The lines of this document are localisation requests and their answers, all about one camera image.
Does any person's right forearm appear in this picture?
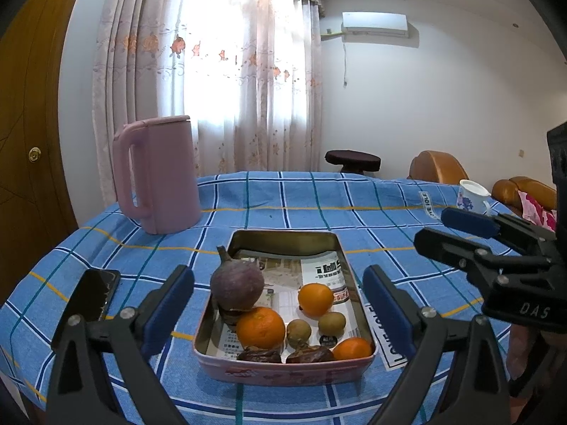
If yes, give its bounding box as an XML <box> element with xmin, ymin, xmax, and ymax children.
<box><xmin>507</xmin><ymin>323</ymin><xmax>552</xmax><ymax>381</ymax></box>

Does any wooden door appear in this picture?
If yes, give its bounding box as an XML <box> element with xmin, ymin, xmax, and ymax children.
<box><xmin>0</xmin><ymin>0</ymin><xmax>89</xmax><ymax>302</ymax></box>

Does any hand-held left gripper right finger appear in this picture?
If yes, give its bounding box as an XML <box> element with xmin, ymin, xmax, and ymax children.
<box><xmin>362</xmin><ymin>265</ymin><xmax>510</xmax><ymax>425</ymax></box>

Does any dark round stool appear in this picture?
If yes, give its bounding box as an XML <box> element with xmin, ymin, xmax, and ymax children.
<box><xmin>325</xmin><ymin>149</ymin><xmax>382</xmax><ymax>178</ymax></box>

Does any dark brown date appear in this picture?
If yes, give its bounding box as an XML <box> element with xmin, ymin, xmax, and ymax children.
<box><xmin>286</xmin><ymin>344</ymin><xmax>336</xmax><ymax>364</ymax></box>
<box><xmin>237</xmin><ymin>345</ymin><xmax>283</xmax><ymax>364</ymax></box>

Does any black smartphone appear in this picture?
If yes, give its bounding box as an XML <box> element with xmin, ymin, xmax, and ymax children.
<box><xmin>75</xmin><ymin>268</ymin><xmax>121</xmax><ymax>322</ymax></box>

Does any white air conditioner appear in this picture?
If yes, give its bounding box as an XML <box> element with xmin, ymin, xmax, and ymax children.
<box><xmin>341</xmin><ymin>12</ymin><xmax>408</xmax><ymax>38</ymax></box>

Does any small brown kiwi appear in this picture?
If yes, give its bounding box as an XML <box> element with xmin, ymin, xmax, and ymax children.
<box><xmin>286</xmin><ymin>319</ymin><xmax>312</xmax><ymax>350</ymax></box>
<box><xmin>318</xmin><ymin>312</ymin><xmax>346</xmax><ymax>335</ymax></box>

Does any brown leather armchair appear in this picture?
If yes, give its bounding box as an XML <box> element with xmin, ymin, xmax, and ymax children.
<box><xmin>408</xmin><ymin>151</ymin><xmax>470</xmax><ymax>185</ymax></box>

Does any pink floral cloth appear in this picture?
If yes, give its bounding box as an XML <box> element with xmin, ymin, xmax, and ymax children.
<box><xmin>518</xmin><ymin>189</ymin><xmax>558</xmax><ymax>231</ymax></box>

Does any white cup with blue flowers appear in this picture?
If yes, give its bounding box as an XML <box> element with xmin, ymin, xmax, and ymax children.
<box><xmin>456</xmin><ymin>179</ymin><xmax>492</xmax><ymax>215</ymax></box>

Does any blue plaid tablecloth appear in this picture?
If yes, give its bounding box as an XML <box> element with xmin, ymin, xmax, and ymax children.
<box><xmin>0</xmin><ymin>170</ymin><xmax>550</xmax><ymax>425</ymax></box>

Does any purple beet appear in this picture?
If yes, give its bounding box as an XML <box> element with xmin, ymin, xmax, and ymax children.
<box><xmin>210</xmin><ymin>245</ymin><xmax>265</xmax><ymax>312</ymax></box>

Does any brown leather sofa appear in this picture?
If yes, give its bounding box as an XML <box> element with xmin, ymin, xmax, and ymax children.
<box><xmin>492</xmin><ymin>177</ymin><xmax>558</xmax><ymax>213</ymax></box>

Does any metal tin box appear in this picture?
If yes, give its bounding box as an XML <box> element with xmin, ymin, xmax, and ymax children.
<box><xmin>192</xmin><ymin>229</ymin><xmax>378</xmax><ymax>387</ymax></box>

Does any printed paper leaflet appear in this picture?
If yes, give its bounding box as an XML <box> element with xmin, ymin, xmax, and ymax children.
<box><xmin>213</xmin><ymin>250</ymin><xmax>368</xmax><ymax>357</ymax></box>

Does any orange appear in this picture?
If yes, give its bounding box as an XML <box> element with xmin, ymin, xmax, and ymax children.
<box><xmin>298</xmin><ymin>283</ymin><xmax>335</xmax><ymax>318</ymax></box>
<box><xmin>236</xmin><ymin>307</ymin><xmax>286</xmax><ymax>350</ymax></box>
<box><xmin>332</xmin><ymin>337</ymin><xmax>373</xmax><ymax>361</ymax></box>

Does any sheer floral curtain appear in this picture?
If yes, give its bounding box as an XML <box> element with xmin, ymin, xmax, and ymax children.
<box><xmin>92</xmin><ymin>0</ymin><xmax>324</xmax><ymax>184</ymax></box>

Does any pink kettle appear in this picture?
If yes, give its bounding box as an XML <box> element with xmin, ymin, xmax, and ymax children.
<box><xmin>112</xmin><ymin>115</ymin><xmax>202</xmax><ymax>235</ymax></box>

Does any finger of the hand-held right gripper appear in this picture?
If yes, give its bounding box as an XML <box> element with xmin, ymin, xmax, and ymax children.
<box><xmin>440</xmin><ymin>206</ymin><xmax>557</xmax><ymax>254</ymax></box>
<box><xmin>413</xmin><ymin>227</ymin><xmax>557</xmax><ymax>296</ymax></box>

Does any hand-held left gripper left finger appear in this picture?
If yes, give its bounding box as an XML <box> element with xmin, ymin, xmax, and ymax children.
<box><xmin>46</xmin><ymin>265</ymin><xmax>196</xmax><ymax>425</ymax></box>

